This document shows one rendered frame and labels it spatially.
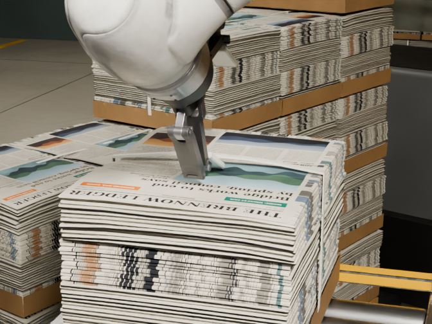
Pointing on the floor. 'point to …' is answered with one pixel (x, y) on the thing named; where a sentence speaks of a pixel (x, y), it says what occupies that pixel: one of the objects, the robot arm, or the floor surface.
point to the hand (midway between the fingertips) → (218, 112)
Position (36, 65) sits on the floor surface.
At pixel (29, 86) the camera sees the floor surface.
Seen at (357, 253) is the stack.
